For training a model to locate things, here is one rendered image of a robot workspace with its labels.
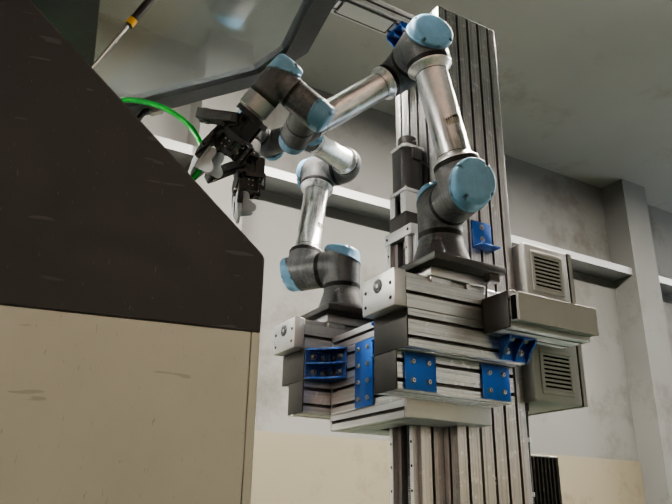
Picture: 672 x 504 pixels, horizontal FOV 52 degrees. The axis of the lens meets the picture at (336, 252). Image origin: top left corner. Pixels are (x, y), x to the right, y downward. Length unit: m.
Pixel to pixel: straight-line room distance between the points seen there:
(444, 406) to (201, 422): 0.68
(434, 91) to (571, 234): 4.40
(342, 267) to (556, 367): 0.69
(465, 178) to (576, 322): 0.44
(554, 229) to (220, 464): 4.88
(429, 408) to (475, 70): 1.16
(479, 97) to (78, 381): 1.55
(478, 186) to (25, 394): 1.05
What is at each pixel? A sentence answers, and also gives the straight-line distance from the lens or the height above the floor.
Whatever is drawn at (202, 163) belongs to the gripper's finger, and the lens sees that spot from 1.67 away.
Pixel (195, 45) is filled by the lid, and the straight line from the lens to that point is 2.12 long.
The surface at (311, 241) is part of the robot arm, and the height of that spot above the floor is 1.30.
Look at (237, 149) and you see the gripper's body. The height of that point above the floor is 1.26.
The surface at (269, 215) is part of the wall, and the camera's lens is 4.32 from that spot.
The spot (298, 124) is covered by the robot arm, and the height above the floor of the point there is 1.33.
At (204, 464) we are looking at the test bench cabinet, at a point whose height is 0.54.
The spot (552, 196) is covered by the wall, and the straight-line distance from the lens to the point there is 6.08.
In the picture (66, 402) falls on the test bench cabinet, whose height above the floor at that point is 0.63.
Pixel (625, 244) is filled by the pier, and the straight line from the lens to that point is 6.32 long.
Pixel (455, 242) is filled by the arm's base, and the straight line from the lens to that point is 1.74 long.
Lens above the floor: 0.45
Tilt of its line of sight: 21 degrees up
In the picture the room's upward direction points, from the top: 1 degrees clockwise
